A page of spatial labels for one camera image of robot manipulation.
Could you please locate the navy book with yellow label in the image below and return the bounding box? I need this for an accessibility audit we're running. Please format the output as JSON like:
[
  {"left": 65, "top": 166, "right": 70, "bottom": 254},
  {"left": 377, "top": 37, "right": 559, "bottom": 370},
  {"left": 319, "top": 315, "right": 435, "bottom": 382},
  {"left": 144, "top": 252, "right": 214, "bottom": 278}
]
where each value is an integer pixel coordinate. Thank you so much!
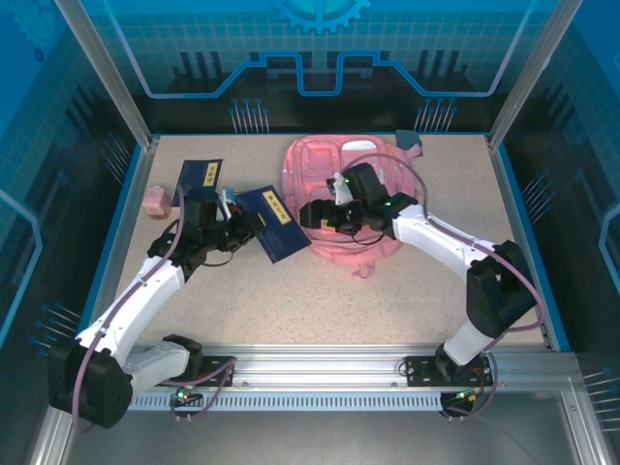
[
  {"left": 173, "top": 158, "right": 228, "bottom": 207},
  {"left": 240, "top": 184, "right": 312, "bottom": 266}
]

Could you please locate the pink backpack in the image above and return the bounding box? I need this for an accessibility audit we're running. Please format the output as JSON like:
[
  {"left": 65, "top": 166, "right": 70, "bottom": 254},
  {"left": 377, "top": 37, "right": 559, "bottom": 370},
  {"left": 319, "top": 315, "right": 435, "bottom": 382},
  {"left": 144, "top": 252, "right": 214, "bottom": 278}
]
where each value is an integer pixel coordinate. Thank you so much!
[{"left": 280, "top": 135, "right": 422, "bottom": 280}]

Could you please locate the small pink box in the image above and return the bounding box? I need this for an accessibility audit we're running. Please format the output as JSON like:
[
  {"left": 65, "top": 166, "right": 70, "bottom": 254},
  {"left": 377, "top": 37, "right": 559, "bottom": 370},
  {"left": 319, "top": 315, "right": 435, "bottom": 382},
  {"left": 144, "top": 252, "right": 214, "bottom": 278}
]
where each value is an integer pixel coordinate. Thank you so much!
[{"left": 143, "top": 186, "right": 172, "bottom": 220}]

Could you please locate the grey-blue pouch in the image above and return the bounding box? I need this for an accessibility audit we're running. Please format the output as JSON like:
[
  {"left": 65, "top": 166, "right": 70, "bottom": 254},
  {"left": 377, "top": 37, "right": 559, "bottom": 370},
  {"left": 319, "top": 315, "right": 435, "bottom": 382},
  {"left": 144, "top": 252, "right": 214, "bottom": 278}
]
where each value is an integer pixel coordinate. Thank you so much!
[{"left": 394, "top": 128, "right": 423, "bottom": 157}]

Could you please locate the grey metal shelf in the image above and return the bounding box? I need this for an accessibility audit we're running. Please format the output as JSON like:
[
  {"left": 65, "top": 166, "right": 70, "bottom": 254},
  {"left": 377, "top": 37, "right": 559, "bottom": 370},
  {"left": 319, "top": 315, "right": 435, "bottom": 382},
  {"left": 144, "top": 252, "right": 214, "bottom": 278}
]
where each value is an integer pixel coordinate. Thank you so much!
[{"left": 28, "top": 375, "right": 620, "bottom": 465}]

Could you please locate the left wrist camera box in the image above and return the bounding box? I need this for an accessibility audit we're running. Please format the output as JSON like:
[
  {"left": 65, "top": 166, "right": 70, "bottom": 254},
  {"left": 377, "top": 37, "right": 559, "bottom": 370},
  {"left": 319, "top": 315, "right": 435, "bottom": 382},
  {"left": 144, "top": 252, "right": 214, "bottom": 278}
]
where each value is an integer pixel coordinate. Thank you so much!
[{"left": 185, "top": 188, "right": 238, "bottom": 230}]

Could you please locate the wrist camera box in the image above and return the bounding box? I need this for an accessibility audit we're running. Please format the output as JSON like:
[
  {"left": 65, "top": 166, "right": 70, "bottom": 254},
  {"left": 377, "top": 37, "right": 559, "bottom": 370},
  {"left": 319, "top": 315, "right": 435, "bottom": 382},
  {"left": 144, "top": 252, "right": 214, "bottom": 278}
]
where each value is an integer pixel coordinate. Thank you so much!
[
  {"left": 325, "top": 163, "right": 387, "bottom": 207},
  {"left": 185, "top": 188, "right": 238, "bottom": 230}
]

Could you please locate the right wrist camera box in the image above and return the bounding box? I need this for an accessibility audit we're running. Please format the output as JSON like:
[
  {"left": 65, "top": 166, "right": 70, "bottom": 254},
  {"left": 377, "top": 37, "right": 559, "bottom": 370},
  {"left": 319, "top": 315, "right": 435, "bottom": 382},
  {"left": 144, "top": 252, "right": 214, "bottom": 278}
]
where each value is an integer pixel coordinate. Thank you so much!
[{"left": 325, "top": 163, "right": 387, "bottom": 207}]

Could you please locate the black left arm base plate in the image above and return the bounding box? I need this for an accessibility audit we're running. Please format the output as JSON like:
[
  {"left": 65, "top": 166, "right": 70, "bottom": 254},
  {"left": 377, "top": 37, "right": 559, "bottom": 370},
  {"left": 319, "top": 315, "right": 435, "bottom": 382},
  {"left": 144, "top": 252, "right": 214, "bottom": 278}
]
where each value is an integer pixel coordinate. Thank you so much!
[{"left": 147, "top": 356, "right": 236, "bottom": 388}]

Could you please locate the aluminium mounting rail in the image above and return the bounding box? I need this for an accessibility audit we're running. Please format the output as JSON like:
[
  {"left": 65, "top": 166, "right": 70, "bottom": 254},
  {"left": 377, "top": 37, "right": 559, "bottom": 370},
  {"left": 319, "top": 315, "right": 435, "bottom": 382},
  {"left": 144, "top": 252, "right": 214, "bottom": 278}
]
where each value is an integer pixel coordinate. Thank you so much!
[{"left": 65, "top": 344, "right": 577, "bottom": 388}]

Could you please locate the small lit cable connector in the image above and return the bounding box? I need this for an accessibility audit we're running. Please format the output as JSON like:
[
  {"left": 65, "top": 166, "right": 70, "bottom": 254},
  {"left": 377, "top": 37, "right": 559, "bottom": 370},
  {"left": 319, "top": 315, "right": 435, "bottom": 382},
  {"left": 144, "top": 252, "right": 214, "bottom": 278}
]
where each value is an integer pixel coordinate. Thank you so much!
[
  {"left": 453, "top": 387, "right": 487, "bottom": 406},
  {"left": 174, "top": 383, "right": 202, "bottom": 404}
]

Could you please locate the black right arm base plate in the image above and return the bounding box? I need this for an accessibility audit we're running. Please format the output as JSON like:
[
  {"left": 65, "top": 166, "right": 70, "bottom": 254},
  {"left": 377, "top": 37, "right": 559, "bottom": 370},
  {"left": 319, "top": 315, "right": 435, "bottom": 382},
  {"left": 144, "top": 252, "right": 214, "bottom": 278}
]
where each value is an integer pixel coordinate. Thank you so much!
[{"left": 404, "top": 356, "right": 500, "bottom": 388}]

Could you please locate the slotted grey cable duct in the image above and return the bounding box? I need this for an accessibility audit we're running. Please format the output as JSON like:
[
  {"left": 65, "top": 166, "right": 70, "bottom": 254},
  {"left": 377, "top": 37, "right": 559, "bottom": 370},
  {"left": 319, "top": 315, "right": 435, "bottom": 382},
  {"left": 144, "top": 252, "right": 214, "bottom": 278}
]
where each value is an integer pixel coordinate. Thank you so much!
[{"left": 76, "top": 392, "right": 445, "bottom": 413}]

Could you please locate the aluminium frame post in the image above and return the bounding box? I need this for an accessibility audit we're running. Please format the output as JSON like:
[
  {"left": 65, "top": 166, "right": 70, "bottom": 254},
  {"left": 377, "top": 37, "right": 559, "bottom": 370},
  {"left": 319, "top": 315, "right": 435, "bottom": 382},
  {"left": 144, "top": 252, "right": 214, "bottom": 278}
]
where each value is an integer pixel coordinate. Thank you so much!
[
  {"left": 51, "top": 0, "right": 162, "bottom": 150},
  {"left": 485, "top": 0, "right": 586, "bottom": 150}
]

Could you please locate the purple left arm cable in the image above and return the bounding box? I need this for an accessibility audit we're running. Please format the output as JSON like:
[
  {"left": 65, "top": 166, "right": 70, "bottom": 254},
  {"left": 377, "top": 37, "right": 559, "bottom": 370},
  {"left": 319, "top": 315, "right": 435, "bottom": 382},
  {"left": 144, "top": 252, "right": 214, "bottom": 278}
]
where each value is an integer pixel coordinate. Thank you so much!
[{"left": 72, "top": 183, "right": 238, "bottom": 435}]

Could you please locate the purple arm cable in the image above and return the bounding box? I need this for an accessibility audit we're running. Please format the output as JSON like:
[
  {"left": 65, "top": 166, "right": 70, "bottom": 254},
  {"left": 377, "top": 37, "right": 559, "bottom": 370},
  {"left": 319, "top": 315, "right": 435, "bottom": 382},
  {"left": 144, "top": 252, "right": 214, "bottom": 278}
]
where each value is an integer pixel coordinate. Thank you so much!
[
  {"left": 341, "top": 152, "right": 543, "bottom": 420},
  {"left": 72, "top": 183, "right": 238, "bottom": 435}
]

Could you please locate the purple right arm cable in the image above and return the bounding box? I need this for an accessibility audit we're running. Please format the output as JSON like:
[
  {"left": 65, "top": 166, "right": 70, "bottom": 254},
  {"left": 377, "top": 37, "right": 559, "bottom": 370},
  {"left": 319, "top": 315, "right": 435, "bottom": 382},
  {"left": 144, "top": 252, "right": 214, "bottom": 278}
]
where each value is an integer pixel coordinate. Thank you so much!
[{"left": 341, "top": 152, "right": 543, "bottom": 420}]

